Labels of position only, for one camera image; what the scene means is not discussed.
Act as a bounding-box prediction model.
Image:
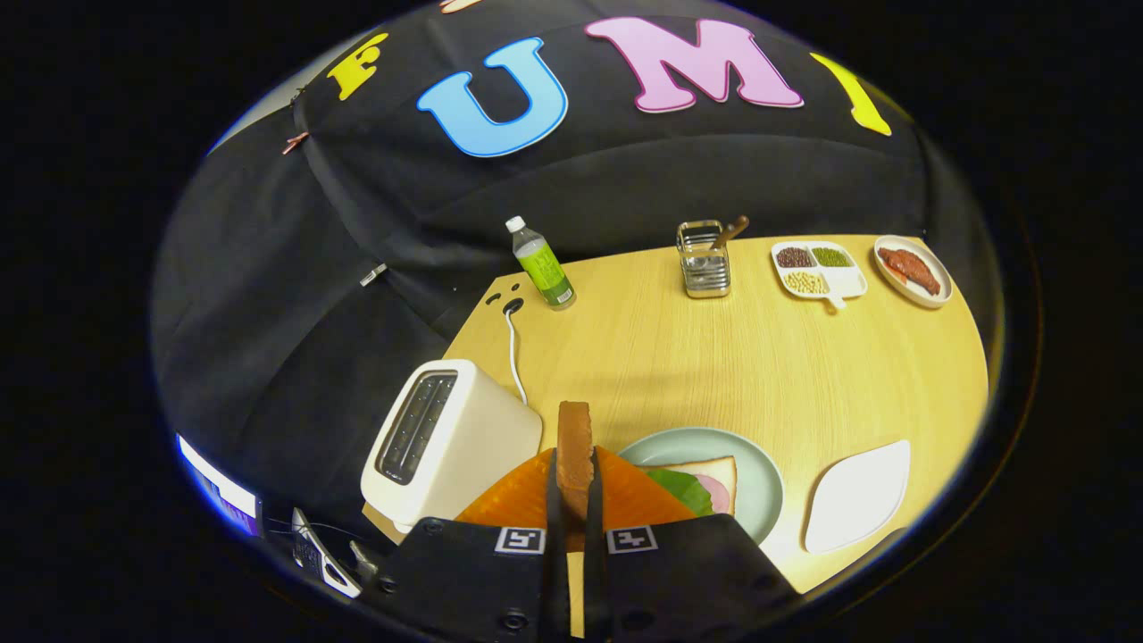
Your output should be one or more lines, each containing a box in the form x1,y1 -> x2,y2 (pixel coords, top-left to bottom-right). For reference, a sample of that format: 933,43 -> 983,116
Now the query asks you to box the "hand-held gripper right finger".
585,447 -> 800,640

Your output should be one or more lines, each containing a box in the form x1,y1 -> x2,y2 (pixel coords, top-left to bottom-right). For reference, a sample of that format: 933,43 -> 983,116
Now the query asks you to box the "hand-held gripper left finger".
375,447 -> 572,640

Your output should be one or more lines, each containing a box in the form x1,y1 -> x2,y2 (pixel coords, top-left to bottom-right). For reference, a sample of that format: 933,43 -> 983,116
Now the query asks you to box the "green lettuce leaf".
645,468 -> 715,517

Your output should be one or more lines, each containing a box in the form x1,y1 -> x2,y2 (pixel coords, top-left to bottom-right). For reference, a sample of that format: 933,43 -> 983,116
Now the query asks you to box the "toasted bread slice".
555,401 -> 597,523

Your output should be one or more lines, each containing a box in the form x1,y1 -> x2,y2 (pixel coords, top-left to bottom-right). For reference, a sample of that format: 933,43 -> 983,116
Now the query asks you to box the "pink ham slice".
692,473 -> 733,514

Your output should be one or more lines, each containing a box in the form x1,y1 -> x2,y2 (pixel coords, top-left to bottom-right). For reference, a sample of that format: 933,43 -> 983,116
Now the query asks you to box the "pale green round plate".
616,426 -> 785,547

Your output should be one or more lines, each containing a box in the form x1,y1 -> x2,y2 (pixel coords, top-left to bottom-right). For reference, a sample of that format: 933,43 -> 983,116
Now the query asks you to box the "white bread slice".
636,455 -> 738,517

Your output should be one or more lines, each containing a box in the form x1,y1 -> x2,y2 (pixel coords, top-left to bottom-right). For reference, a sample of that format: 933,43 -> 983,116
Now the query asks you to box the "white toaster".
360,359 -> 544,535

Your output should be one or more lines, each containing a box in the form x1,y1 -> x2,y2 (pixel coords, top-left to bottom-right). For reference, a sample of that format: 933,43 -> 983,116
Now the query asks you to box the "white device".
290,507 -> 363,599

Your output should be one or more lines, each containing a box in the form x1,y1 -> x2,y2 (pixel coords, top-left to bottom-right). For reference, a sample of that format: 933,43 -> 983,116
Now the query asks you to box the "white square plate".
802,438 -> 913,555

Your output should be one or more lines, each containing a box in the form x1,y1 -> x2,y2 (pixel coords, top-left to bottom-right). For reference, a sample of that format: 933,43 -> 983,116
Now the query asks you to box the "lit monitor screen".
176,433 -> 264,539

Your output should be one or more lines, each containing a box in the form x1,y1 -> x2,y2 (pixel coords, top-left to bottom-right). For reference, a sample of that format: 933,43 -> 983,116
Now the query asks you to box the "green label plastic bottle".
505,215 -> 578,312

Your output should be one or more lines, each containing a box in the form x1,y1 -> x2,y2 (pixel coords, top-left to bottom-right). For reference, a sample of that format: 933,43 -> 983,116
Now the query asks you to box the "white divided dish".
771,240 -> 869,311

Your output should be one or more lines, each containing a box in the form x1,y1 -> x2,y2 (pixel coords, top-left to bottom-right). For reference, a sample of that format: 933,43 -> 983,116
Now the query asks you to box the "small round white plate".
872,234 -> 955,310

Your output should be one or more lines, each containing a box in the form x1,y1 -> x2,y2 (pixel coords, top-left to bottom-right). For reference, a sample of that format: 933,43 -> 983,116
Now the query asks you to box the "brown meat slice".
878,246 -> 942,296

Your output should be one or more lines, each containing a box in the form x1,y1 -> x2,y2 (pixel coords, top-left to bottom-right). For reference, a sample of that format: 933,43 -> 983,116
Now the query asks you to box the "black backdrop cloth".
150,0 -> 1001,537

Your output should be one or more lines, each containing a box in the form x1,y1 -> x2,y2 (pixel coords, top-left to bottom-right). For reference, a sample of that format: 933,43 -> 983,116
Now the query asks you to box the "white toaster cable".
503,299 -> 530,407

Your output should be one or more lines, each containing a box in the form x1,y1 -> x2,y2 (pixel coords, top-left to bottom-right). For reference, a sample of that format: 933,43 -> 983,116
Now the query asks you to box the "metal wire utensil holder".
675,220 -> 733,299

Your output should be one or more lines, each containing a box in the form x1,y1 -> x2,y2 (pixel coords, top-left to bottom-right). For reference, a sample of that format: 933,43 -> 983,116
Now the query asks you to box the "wooden handled utensil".
710,214 -> 751,253

